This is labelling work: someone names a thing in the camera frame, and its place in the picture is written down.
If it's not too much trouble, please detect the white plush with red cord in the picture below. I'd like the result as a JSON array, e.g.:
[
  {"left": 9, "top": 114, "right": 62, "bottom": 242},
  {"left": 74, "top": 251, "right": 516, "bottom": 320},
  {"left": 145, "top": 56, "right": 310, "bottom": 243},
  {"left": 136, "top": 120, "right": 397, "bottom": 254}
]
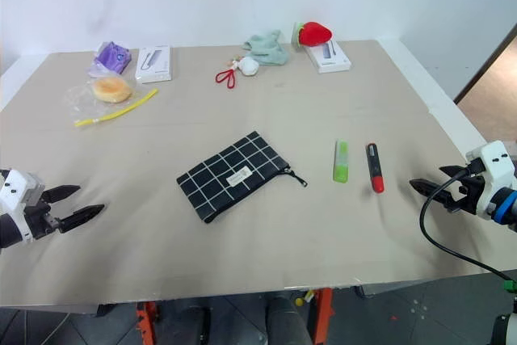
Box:
[{"left": 215, "top": 56, "right": 260, "bottom": 91}]

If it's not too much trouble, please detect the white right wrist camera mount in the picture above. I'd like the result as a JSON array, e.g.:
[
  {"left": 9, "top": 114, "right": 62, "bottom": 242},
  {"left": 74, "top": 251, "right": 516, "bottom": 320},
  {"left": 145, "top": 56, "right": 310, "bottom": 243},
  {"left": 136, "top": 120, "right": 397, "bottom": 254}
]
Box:
[{"left": 464, "top": 140, "right": 517, "bottom": 219}]

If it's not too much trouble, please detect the dark rounded shape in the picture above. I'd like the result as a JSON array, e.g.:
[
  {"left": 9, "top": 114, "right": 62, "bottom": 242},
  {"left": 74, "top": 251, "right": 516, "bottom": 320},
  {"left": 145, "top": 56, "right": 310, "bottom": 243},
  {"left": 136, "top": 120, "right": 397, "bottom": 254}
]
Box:
[{"left": 263, "top": 295, "right": 313, "bottom": 345}]

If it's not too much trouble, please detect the orange table frame leg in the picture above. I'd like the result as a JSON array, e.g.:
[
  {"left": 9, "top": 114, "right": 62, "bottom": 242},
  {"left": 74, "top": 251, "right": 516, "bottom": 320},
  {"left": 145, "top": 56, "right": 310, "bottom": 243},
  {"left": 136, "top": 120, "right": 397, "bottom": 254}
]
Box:
[
  {"left": 308, "top": 287, "right": 335, "bottom": 345},
  {"left": 135, "top": 301, "right": 158, "bottom": 345}
]

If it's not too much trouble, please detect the white box with grey print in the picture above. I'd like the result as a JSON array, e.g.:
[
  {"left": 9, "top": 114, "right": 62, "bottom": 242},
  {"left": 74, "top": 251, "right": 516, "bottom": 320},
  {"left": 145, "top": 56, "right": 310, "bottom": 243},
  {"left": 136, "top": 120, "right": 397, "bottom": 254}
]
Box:
[
  {"left": 308, "top": 40, "right": 352, "bottom": 75},
  {"left": 134, "top": 44, "right": 174, "bottom": 85}
]

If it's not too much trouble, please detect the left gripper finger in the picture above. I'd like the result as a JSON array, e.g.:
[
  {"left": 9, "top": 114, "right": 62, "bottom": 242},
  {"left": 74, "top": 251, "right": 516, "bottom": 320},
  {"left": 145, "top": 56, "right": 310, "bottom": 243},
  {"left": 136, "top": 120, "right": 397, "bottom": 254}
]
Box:
[
  {"left": 60, "top": 204, "right": 106, "bottom": 234},
  {"left": 43, "top": 185, "right": 82, "bottom": 204}
]

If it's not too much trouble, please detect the beige table cover sheet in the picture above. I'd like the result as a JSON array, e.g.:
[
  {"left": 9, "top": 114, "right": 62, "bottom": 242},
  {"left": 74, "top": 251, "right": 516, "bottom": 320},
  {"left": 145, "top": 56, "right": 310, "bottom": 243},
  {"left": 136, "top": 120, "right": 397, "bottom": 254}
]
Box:
[{"left": 0, "top": 39, "right": 517, "bottom": 308}]

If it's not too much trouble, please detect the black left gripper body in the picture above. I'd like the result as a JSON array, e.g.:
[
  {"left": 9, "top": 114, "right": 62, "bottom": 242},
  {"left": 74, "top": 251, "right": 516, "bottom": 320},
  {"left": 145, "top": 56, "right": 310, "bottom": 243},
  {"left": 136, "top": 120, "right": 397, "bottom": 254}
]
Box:
[{"left": 23, "top": 199, "right": 65, "bottom": 240}]

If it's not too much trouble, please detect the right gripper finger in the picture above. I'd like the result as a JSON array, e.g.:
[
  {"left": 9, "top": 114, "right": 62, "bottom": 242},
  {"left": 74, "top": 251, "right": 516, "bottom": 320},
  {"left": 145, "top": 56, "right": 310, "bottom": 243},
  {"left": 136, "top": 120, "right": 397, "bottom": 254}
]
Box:
[
  {"left": 408, "top": 178, "right": 456, "bottom": 209},
  {"left": 439, "top": 164, "right": 473, "bottom": 179}
]

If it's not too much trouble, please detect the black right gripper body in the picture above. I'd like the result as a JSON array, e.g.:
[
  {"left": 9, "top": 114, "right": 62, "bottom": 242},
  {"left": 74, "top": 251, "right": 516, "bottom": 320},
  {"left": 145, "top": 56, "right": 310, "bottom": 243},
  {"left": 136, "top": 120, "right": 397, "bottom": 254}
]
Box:
[{"left": 449, "top": 174, "right": 486, "bottom": 216}]

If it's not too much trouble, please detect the mint green cloth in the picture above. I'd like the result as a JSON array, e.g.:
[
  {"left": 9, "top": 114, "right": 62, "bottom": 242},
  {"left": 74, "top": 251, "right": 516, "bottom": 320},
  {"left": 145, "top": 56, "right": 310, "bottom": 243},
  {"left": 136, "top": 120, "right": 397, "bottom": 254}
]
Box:
[{"left": 242, "top": 29, "right": 292, "bottom": 67}]

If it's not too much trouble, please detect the bread in plastic bag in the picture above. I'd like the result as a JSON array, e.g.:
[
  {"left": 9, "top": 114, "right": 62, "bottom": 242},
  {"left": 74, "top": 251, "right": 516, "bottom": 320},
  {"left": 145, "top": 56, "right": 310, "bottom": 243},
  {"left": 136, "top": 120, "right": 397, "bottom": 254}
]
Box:
[{"left": 74, "top": 88, "right": 159, "bottom": 128}]

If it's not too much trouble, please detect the clear plastic bag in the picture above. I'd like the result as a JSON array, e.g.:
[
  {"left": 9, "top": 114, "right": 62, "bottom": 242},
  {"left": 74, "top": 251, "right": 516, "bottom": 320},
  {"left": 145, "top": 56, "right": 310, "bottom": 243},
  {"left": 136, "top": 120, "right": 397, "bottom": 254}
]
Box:
[{"left": 64, "top": 73, "right": 139, "bottom": 120}]

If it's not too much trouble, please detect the purple plastic pouch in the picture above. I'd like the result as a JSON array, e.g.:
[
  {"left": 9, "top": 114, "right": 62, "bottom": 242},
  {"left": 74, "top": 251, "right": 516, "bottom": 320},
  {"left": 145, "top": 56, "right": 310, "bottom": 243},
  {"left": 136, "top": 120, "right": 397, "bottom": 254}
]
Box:
[{"left": 88, "top": 40, "right": 132, "bottom": 78}]

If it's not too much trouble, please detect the black checkered zipper pouch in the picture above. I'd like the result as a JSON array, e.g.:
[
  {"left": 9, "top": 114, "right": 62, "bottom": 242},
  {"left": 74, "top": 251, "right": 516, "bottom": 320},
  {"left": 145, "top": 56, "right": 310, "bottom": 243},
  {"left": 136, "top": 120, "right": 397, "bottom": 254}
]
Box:
[{"left": 175, "top": 130, "right": 310, "bottom": 225}]

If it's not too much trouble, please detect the black red marker pen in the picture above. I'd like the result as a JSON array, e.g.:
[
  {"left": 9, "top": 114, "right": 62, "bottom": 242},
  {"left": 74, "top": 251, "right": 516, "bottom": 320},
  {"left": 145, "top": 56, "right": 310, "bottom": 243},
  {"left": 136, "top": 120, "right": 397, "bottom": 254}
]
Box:
[{"left": 365, "top": 142, "right": 386, "bottom": 194}]

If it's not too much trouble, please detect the red strawberry plush toy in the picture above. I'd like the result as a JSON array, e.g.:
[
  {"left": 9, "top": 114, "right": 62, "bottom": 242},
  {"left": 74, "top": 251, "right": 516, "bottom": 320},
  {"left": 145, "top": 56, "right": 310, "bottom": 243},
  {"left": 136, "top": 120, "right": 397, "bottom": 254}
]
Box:
[{"left": 291, "top": 20, "right": 334, "bottom": 48}]

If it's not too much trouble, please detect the green highlighter pen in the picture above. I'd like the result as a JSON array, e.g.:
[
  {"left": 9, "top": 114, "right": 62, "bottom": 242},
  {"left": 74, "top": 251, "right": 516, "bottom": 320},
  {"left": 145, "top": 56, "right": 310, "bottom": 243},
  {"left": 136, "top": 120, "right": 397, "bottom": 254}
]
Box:
[{"left": 332, "top": 140, "right": 350, "bottom": 184}]

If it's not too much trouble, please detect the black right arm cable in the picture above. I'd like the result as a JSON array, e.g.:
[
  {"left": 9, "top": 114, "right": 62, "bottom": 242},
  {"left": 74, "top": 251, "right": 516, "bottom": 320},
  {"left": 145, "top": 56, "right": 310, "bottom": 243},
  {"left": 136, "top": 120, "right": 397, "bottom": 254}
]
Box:
[{"left": 419, "top": 158, "right": 517, "bottom": 284}]

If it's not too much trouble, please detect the round bread bun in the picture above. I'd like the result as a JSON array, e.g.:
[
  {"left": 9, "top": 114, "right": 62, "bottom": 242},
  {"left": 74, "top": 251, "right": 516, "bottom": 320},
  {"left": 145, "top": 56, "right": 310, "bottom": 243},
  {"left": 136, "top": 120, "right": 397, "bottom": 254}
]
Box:
[{"left": 91, "top": 75, "right": 135, "bottom": 104}]

